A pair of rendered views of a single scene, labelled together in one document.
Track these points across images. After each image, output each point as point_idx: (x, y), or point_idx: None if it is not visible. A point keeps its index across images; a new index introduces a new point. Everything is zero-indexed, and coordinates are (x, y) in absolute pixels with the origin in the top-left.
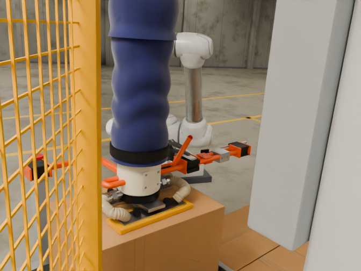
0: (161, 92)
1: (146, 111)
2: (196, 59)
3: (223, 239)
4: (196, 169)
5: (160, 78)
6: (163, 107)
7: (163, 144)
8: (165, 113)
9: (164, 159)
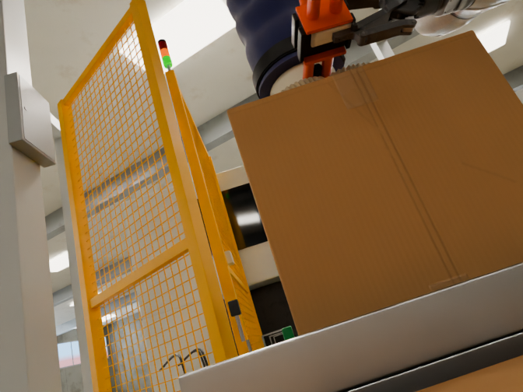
0: (235, 12)
1: (244, 45)
2: None
3: None
4: (299, 40)
5: (226, 5)
6: (238, 26)
7: (255, 62)
8: (243, 27)
9: (262, 79)
